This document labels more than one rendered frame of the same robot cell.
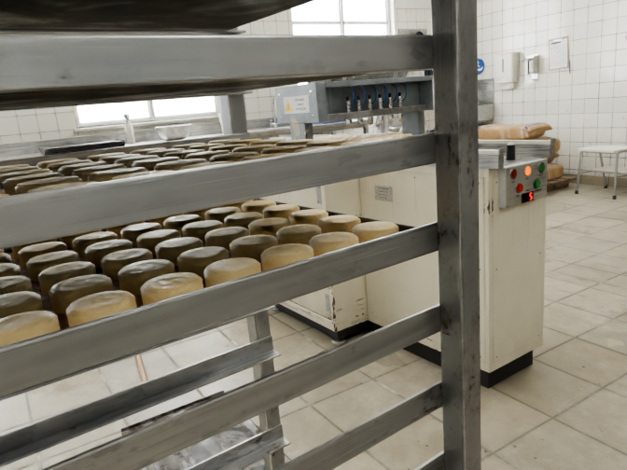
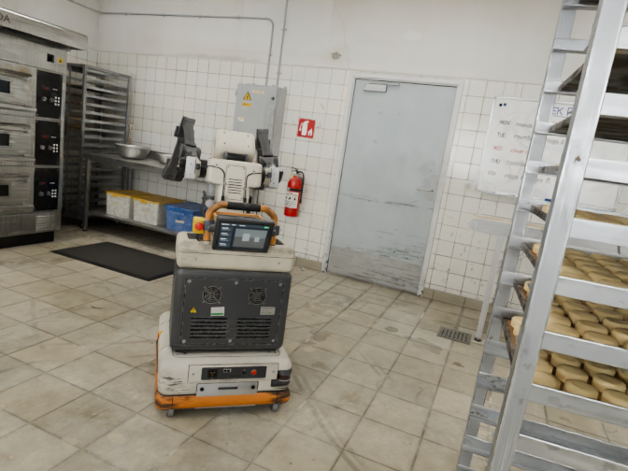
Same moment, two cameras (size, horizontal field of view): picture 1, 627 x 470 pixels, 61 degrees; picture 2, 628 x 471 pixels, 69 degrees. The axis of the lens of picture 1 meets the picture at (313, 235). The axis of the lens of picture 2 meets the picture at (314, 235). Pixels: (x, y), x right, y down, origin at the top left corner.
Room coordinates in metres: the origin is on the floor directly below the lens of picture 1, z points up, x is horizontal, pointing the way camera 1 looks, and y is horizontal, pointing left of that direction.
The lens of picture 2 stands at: (1.58, 0.43, 1.29)
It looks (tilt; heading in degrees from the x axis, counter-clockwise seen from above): 11 degrees down; 232
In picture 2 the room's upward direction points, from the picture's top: 8 degrees clockwise
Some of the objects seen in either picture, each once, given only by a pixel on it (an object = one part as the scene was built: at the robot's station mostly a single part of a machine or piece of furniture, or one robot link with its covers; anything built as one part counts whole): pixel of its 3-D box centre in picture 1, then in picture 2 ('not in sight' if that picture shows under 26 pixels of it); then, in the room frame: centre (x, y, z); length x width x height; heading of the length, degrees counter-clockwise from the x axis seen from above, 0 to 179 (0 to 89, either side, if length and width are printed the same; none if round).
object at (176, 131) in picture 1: (174, 132); not in sight; (4.90, 1.17, 0.94); 0.33 x 0.33 x 0.12
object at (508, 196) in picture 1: (522, 182); not in sight; (1.84, -0.75, 0.77); 0.24 x 0.04 x 0.14; 123
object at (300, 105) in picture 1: (360, 118); not in sight; (2.57, -0.27, 1.01); 0.72 x 0.33 x 0.34; 123
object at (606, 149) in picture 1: (610, 170); not in sight; (5.08, -2.92, 0.23); 0.45 x 0.45 x 0.46; 23
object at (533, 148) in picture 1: (370, 144); not in sight; (2.74, -0.33, 0.87); 2.01 x 0.03 x 0.07; 33
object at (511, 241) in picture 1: (446, 252); not in sight; (2.14, -0.55, 0.45); 0.70 x 0.34 x 0.90; 33
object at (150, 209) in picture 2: not in sight; (157, 209); (-0.12, -4.69, 0.36); 0.47 x 0.38 x 0.26; 31
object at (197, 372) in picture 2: not in sight; (234, 372); (0.61, -1.28, 0.23); 0.41 x 0.02 x 0.08; 162
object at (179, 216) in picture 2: not in sight; (190, 217); (-0.35, -4.30, 0.36); 0.47 x 0.38 x 0.26; 33
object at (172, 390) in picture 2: not in sight; (219, 353); (0.53, -1.59, 0.16); 0.67 x 0.64 x 0.25; 72
